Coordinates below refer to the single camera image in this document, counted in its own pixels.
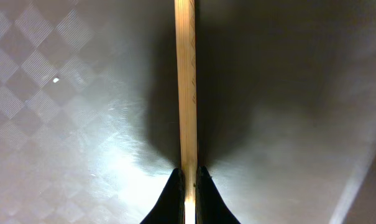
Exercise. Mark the brown serving tray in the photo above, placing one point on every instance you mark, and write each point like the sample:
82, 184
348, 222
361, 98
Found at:
89, 109

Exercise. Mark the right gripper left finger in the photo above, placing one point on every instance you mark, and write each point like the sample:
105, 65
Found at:
169, 208

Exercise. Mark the wooden chopstick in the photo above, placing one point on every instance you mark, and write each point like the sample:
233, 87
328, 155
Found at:
186, 68

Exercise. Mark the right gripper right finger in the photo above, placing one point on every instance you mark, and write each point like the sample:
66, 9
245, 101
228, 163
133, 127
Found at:
210, 207

